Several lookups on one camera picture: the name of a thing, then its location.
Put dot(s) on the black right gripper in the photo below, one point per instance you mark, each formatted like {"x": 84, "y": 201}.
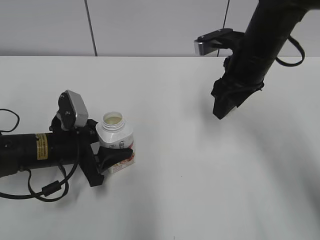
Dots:
{"x": 241, "y": 79}

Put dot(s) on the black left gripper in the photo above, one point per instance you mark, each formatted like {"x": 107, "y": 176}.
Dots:
{"x": 106, "y": 159}

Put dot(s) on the white yogurt bottle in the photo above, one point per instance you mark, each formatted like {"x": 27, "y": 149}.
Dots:
{"x": 114, "y": 132}

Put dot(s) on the white bottle cap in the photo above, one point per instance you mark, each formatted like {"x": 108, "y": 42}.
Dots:
{"x": 231, "y": 111}

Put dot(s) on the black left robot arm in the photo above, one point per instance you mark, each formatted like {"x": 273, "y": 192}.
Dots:
{"x": 43, "y": 150}

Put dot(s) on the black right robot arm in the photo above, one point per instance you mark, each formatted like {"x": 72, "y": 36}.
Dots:
{"x": 186, "y": 28}

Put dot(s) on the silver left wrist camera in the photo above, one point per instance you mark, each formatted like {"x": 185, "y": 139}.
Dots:
{"x": 72, "y": 111}

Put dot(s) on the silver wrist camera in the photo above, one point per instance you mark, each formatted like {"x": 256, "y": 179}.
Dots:
{"x": 225, "y": 38}
{"x": 72, "y": 111}

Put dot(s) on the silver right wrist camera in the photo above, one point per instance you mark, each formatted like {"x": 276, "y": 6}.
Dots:
{"x": 225, "y": 38}

